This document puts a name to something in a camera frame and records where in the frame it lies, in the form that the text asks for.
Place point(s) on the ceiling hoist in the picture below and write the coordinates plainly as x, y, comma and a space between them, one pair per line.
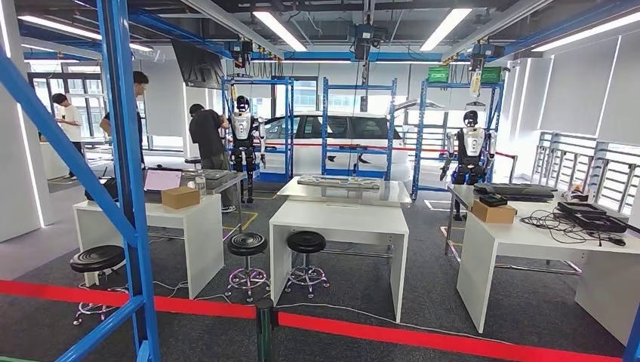
485, 50
240, 50
366, 37

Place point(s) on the brown cardboard box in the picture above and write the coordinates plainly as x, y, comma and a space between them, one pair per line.
494, 213
180, 198

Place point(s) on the white black humanoid robot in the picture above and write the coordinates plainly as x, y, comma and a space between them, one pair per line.
471, 145
242, 127

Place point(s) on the blue steel shelf rack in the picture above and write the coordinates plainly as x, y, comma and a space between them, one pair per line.
289, 125
325, 125
124, 150
419, 140

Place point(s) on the black bag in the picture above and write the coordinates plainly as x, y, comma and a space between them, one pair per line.
107, 190

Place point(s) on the grey metal railing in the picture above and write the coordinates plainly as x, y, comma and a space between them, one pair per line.
598, 172

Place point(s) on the green plastic crate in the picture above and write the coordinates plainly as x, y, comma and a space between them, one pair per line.
438, 75
492, 75

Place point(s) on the small black device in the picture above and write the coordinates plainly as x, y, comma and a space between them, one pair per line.
493, 200

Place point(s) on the laptop with pink screen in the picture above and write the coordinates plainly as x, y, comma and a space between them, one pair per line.
162, 180

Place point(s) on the black flat case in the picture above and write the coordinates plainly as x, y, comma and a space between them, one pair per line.
602, 223
582, 208

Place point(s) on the red barrier belt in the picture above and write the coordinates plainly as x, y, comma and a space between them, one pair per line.
200, 306

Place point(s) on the white car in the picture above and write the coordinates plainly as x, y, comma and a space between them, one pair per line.
307, 162

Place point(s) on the black wall monitor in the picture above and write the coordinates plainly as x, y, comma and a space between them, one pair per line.
197, 65

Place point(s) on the clear bottle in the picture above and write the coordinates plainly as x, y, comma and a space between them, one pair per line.
200, 186

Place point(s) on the ceiling light strip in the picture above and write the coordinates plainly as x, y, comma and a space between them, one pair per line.
446, 27
60, 27
585, 31
279, 30

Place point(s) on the person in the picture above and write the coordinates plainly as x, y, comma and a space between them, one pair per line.
70, 122
207, 132
142, 82

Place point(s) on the long grey car part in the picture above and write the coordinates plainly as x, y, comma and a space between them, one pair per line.
340, 182

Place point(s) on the black round stool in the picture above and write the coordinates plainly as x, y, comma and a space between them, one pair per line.
306, 242
192, 160
97, 258
247, 244

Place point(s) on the white desk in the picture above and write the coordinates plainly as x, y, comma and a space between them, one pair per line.
475, 280
337, 220
197, 240

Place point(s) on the black stanchion post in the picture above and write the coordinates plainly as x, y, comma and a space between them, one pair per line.
265, 330

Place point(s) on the long black car part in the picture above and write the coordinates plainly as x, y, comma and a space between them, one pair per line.
515, 191

